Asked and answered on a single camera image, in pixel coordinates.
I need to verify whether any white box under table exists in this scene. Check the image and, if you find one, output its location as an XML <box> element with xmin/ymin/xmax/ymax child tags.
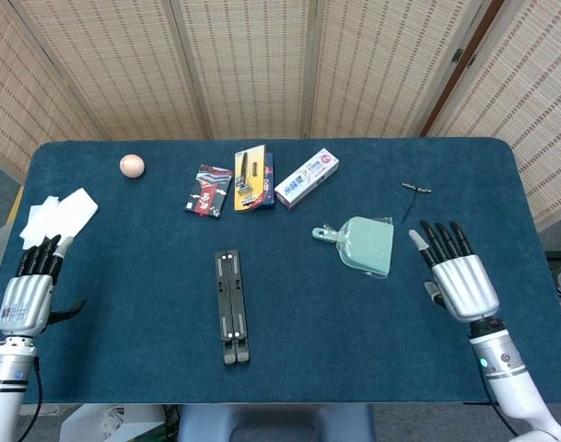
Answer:
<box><xmin>58</xmin><ymin>403</ymin><xmax>166</xmax><ymax>442</ymax></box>

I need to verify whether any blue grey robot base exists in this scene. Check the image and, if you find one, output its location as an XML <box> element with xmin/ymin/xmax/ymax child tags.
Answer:
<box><xmin>177</xmin><ymin>403</ymin><xmax>376</xmax><ymax>442</ymax></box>

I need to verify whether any yellow razor blister pack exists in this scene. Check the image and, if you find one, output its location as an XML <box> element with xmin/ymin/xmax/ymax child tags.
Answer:
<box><xmin>233</xmin><ymin>144</ymin><xmax>267</xmax><ymax>213</ymax></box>

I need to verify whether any pale pink egg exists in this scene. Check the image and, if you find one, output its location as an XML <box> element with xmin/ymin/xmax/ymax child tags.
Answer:
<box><xmin>119</xmin><ymin>154</ymin><xmax>146</xmax><ymax>180</ymax></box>

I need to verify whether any blue table cloth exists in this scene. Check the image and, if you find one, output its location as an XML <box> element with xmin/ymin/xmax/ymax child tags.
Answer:
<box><xmin>0</xmin><ymin>137</ymin><xmax>561</xmax><ymax>406</ymax></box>

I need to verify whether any woven bamboo folding screen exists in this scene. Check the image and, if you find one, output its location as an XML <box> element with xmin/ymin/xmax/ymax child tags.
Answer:
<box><xmin>0</xmin><ymin>0</ymin><xmax>561</xmax><ymax>231</ymax></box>

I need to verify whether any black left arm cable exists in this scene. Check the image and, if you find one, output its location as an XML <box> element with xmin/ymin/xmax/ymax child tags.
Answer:
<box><xmin>15</xmin><ymin>356</ymin><xmax>44</xmax><ymax>442</ymax></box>

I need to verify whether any small white tissue sheet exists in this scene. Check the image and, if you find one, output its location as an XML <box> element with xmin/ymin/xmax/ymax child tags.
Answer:
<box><xmin>19</xmin><ymin>195</ymin><xmax>63</xmax><ymax>251</ymax></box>

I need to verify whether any black red card box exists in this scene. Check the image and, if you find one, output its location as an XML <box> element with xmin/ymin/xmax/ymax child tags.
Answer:
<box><xmin>183</xmin><ymin>164</ymin><xmax>235</xmax><ymax>220</ymax></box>

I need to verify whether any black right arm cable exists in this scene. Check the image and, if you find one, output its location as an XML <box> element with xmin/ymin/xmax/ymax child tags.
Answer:
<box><xmin>477</xmin><ymin>367</ymin><xmax>520</xmax><ymax>438</ymax></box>

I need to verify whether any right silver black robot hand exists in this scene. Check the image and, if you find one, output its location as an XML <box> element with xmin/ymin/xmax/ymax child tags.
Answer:
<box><xmin>408</xmin><ymin>220</ymin><xmax>501</xmax><ymax>323</ymax></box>

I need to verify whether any brown wooden post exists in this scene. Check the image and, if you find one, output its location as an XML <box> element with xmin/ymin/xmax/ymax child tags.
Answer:
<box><xmin>420</xmin><ymin>0</ymin><xmax>500</xmax><ymax>137</ymax></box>

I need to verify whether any metal T-handle tool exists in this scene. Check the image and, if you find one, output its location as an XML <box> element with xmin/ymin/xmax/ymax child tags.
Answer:
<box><xmin>401</xmin><ymin>181</ymin><xmax>434</xmax><ymax>226</ymax></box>

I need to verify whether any white folded cloth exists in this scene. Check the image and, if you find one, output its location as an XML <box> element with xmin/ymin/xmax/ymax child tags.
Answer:
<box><xmin>43</xmin><ymin>187</ymin><xmax>99</xmax><ymax>245</ymax></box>

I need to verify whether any dark blue box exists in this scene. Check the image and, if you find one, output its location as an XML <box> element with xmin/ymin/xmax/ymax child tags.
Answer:
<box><xmin>261</xmin><ymin>152</ymin><xmax>276</xmax><ymax>211</ymax></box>

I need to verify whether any black folding stand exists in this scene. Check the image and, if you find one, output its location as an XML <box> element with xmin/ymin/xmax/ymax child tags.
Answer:
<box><xmin>214</xmin><ymin>249</ymin><xmax>251</xmax><ymax>366</ymax></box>

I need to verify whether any mint green bagged dustpan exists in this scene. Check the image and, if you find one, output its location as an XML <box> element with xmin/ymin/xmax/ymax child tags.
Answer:
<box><xmin>311</xmin><ymin>215</ymin><xmax>395</xmax><ymax>279</ymax></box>

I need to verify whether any white toothpaste box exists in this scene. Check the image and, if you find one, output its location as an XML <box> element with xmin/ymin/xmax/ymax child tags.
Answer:
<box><xmin>274</xmin><ymin>147</ymin><xmax>341</xmax><ymax>212</ymax></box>

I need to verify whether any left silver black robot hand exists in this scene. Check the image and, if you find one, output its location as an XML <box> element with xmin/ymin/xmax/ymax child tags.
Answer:
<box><xmin>0</xmin><ymin>234</ymin><xmax>87</xmax><ymax>337</ymax></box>

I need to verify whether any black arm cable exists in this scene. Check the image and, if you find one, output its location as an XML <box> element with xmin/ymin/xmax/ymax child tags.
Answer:
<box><xmin>15</xmin><ymin>356</ymin><xmax>44</xmax><ymax>442</ymax></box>
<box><xmin>477</xmin><ymin>367</ymin><xmax>520</xmax><ymax>438</ymax></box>

